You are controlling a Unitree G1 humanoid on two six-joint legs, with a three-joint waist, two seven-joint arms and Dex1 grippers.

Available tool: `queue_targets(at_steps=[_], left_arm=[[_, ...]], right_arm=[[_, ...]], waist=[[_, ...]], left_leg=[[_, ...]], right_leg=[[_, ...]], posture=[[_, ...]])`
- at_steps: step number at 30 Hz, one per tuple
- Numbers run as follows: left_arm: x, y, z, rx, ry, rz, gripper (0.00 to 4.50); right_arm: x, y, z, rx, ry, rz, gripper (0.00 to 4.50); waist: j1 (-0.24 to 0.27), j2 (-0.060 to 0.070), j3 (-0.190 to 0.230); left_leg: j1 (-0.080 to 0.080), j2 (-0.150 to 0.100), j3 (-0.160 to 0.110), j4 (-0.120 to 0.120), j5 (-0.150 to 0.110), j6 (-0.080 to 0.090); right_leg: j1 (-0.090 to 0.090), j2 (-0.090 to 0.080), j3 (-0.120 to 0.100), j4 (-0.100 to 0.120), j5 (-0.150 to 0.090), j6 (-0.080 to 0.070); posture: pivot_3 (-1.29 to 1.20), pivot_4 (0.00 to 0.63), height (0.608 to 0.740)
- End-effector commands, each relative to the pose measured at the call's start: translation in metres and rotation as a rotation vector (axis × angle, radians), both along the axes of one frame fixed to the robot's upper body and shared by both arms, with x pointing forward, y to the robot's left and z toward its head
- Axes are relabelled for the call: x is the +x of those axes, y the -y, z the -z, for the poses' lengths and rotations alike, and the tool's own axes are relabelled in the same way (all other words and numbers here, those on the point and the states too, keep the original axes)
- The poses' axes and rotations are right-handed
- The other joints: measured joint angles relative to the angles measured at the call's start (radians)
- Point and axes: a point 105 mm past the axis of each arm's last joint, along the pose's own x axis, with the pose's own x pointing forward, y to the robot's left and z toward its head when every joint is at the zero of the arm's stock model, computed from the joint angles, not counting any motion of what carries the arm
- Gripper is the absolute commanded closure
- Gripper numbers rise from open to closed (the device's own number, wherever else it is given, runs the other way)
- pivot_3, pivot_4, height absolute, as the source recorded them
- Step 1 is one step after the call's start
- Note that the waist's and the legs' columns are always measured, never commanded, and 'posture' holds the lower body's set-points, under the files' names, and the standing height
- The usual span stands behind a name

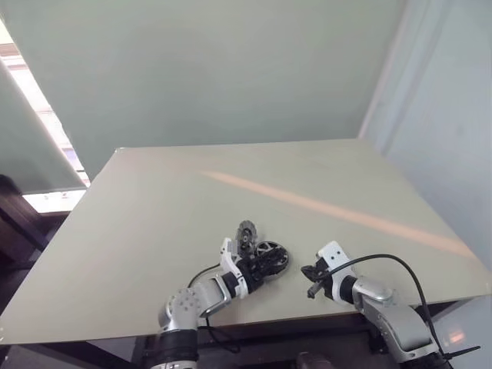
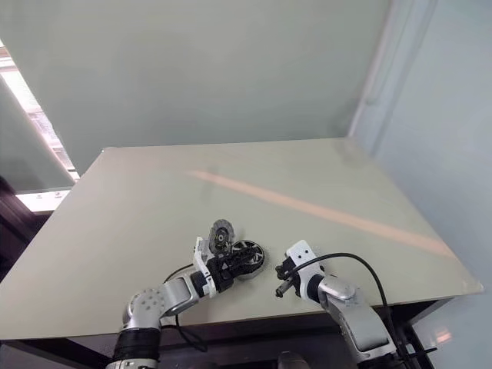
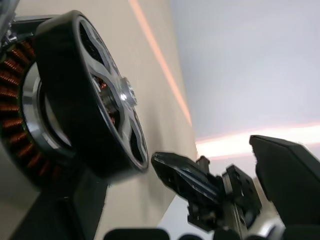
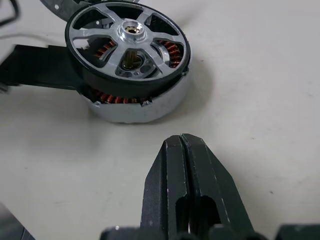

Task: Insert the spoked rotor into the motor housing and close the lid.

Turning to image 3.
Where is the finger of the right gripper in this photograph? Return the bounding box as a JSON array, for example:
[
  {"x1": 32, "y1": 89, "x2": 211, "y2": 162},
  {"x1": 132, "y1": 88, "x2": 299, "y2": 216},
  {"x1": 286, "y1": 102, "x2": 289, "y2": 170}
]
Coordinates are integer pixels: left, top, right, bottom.
[
  {"x1": 196, "y1": 155, "x2": 210, "y2": 172},
  {"x1": 151, "y1": 151, "x2": 223, "y2": 201}
]

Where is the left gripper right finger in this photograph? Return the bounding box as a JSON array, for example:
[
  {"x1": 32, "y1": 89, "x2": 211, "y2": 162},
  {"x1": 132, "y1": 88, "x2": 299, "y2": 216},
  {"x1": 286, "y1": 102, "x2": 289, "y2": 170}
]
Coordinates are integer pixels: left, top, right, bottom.
[{"x1": 249, "y1": 134, "x2": 320, "y2": 240}]

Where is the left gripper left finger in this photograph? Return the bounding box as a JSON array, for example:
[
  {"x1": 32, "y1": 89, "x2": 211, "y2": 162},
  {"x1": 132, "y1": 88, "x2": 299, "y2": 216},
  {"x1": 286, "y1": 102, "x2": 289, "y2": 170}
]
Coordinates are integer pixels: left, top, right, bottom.
[{"x1": 32, "y1": 174, "x2": 111, "y2": 240}]

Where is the motor housing with copper windings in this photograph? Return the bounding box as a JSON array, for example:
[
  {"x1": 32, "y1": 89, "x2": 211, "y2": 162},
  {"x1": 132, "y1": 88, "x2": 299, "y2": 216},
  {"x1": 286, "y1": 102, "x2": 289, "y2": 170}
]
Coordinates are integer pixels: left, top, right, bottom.
[{"x1": 0, "y1": 15, "x2": 83, "y2": 193}]

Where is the black spoked rotor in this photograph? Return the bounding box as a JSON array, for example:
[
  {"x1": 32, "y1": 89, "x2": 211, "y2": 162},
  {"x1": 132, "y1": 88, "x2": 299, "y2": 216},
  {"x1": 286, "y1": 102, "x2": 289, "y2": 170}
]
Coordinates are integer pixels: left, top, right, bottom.
[{"x1": 32, "y1": 9, "x2": 150, "y2": 187}]

